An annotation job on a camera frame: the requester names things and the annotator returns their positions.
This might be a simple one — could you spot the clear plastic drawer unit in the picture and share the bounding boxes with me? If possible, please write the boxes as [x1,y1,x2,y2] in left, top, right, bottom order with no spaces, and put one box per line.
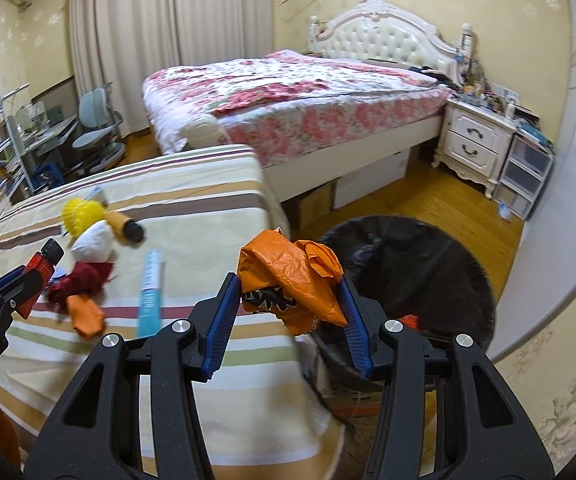
[493,132,555,221]

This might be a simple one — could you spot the trash bin with black bag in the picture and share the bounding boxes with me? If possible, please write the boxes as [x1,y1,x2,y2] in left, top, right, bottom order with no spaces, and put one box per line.
[303,215,498,411]

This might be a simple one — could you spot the white wardrobe door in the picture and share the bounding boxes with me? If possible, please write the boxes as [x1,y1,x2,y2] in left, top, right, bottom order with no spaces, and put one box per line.
[488,0,576,361]

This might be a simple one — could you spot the glass desk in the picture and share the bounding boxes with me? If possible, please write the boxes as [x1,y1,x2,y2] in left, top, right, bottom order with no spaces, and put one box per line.
[18,110,81,181]

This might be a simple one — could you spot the beige curtains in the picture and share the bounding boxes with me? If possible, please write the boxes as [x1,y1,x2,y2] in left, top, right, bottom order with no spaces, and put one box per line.
[68,0,276,141]

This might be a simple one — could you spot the brown cardboard box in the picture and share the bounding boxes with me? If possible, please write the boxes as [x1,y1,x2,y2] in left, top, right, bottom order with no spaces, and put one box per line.
[283,180,339,228]

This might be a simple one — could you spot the small plain orange wrapper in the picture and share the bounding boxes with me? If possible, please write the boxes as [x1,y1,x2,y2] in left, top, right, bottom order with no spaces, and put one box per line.
[66,294,105,339]

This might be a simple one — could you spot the dark red wrapper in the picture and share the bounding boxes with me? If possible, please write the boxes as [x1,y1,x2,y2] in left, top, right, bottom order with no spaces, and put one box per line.
[48,260,117,307]

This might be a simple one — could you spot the white nightstand with drawers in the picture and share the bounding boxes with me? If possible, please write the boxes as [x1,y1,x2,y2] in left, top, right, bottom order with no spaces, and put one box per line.
[432,97,519,198]

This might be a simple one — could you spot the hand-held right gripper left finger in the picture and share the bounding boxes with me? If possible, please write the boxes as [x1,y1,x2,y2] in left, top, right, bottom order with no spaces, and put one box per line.
[23,272,243,480]

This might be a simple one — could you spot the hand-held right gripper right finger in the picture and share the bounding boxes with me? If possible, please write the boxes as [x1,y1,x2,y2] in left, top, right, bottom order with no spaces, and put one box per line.
[338,275,556,480]

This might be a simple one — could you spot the white storage box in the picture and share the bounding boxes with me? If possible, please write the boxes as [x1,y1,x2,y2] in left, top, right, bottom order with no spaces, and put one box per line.
[333,147,419,211]

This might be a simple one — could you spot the white tufted headboard bed frame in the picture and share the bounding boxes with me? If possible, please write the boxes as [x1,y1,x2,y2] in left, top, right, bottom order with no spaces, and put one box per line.
[148,0,474,206]

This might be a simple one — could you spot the nightstand clutter pile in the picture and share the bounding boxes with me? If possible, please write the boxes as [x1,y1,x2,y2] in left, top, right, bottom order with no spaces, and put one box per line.
[458,55,519,111]

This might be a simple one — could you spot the striped blanket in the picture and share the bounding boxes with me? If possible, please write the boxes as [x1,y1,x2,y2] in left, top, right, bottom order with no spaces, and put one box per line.
[0,144,349,480]

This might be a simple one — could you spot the red tube with black cap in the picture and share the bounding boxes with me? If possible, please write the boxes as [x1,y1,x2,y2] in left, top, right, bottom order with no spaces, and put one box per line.
[18,239,65,318]

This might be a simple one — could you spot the blue plastic crate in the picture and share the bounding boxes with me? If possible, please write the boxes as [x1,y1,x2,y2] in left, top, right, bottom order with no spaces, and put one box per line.
[33,162,64,191]

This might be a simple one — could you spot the white paper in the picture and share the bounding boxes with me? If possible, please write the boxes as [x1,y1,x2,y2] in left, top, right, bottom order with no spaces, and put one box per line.
[70,221,118,263]

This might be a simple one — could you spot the floral pink bedspread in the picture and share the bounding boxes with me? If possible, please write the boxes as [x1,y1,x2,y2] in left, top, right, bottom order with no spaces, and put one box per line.
[142,50,454,168]

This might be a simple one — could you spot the light blue desk chair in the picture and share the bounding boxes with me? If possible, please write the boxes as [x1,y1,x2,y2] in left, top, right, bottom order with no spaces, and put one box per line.
[70,87,126,163]

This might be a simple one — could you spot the pile of books and papers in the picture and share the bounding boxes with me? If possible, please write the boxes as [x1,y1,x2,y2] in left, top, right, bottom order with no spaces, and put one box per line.
[515,107,554,148]

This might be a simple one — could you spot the yellow paper cupcake liner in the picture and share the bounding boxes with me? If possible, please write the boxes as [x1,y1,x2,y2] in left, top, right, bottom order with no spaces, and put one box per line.
[62,199,106,237]

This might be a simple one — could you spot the orange printed plastic wrapper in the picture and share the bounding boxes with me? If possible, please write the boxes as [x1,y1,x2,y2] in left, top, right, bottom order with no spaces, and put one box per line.
[238,229,350,336]

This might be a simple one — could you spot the yellow bottle with black cap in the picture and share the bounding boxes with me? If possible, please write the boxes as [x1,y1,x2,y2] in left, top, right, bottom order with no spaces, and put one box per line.
[102,208,146,243]

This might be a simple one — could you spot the blue and white tube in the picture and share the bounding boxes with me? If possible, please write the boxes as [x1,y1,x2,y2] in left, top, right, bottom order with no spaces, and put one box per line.
[137,249,165,338]

